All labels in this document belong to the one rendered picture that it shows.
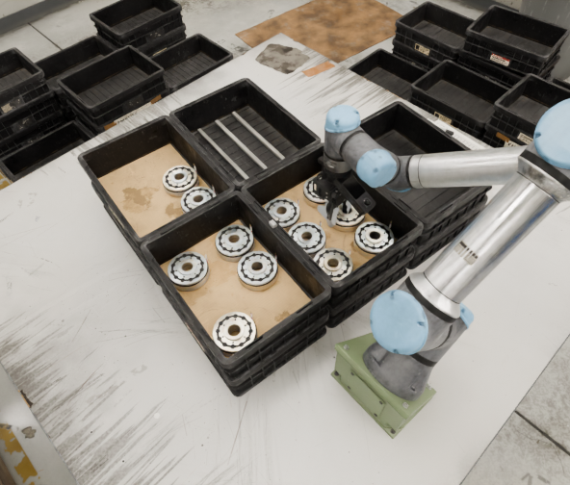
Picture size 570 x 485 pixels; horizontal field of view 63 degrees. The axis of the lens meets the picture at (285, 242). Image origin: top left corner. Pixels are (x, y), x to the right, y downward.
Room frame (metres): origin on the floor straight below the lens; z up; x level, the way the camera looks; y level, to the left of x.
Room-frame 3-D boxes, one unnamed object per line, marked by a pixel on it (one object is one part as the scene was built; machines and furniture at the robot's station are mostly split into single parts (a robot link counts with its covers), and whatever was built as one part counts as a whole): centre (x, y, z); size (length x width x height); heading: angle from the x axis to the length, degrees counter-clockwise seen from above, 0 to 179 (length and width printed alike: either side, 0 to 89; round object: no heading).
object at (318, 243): (0.74, -0.06, 0.86); 0.10 x 0.10 x 0.01
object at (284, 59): (1.81, -0.02, 0.71); 0.22 x 0.19 x 0.01; 42
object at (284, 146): (1.11, 0.11, 0.87); 0.40 x 0.30 x 0.11; 35
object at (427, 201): (0.95, -0.37, 0.87); 0.40 x 0.30 x 0.11; 35
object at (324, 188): (0.82, -0.13, 0.99); 0.09 x 0.08 x 0.12; 42
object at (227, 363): (0.61, 0.13, 0.92); 0.40 x 0.30 x 0.02; 35
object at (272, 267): (0.65, 0.07, 0.86); 0.10 x 0.10 x 0.01
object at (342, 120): (0.81, -0.14, 1.15); 0.09 x 0.08 x 0.11; 28
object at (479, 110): (1.82, -0.87, 0.31); 0.40 x 0.30 x 0.34; 42
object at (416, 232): (0.78, -0.12, 0.92); 0.40 x 0.30 x 0.02; 35
